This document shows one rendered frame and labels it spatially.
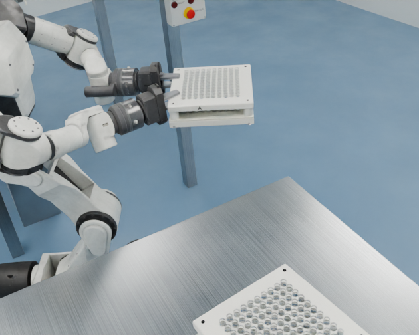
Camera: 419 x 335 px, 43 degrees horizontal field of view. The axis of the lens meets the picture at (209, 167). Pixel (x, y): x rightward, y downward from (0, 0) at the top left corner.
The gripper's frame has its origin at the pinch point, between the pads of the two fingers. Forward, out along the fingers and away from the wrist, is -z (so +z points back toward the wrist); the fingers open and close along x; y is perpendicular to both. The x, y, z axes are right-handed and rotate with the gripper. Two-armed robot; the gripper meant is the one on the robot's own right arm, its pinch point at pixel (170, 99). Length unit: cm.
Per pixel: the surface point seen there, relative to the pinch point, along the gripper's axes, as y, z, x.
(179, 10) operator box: -78, -46, 6
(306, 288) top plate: 70, 8, 12
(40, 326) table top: 40, 57, 17
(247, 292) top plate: 64, 19, 12
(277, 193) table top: 35.5, -10.8, 18.9
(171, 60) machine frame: -85, -41, 30
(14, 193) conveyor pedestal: -110, 44, 82
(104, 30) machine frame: -195, -49, 49
